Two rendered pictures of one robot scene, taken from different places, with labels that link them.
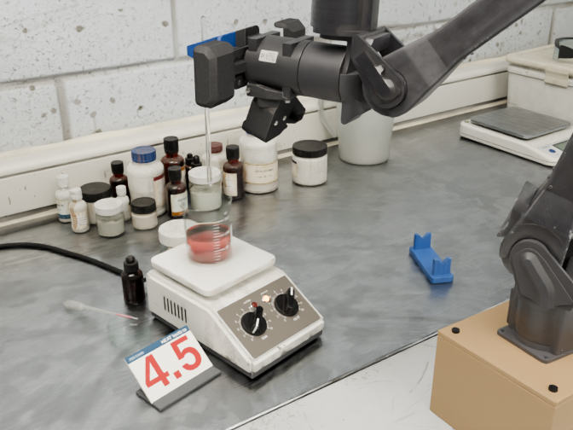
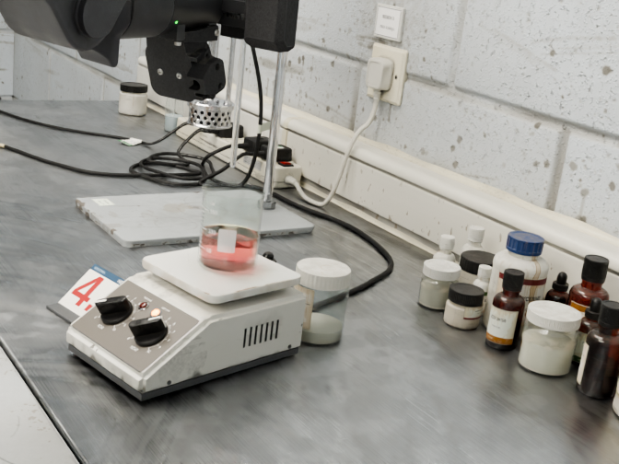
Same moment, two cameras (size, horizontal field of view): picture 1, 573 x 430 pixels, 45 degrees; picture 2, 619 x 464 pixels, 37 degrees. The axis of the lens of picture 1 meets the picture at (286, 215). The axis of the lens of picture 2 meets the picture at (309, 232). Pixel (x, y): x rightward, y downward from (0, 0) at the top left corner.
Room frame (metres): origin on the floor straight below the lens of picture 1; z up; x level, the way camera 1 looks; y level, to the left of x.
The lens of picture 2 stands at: (0.87, -0.79, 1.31)
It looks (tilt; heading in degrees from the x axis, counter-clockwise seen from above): 17 degrees down; 90
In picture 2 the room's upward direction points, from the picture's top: 7 degrees clockwise
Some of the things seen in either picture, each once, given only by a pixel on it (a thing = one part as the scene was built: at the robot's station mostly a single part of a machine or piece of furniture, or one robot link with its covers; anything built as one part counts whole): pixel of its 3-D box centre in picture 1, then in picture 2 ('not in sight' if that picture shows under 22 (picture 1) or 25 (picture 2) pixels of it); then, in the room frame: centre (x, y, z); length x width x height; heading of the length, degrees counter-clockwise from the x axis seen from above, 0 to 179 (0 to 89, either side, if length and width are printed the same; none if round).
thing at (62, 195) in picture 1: (65, 197); (472, 256); (1.09, 0.38, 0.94); 0.03 x 0.03 x 0.08
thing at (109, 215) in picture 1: (110, 217); (438, 284); (1.04, 0.29, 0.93); 0.05 x 0.05 x 0.05
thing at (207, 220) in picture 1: (205, 229); (228, 227); (0.79, 0.10, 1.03); 0.07 x 0.06 x 0.08; 132
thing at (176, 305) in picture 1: (228, 297); (197, 315); (0.77, 0.08, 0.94); 0.22 x 0.13 x 0.08; 46
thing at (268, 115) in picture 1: (276, 108); (181, 61); (0.74, 0.01, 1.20); 0.07 x 0.06 x 0.07; 153
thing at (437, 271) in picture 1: (431, 256); not in sight; (0.92, -0.22, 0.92); 0.10 x 0.03 x 0.04; 10
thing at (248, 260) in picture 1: (213, 260); (221, 270); (0.79, 0.09, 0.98); 0.12 x 0.12 x 0.01; 46
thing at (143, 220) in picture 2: not in sight; (195, 214); (0.70, 0.53, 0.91); 0.30 x 0.20 x 0.01; 34
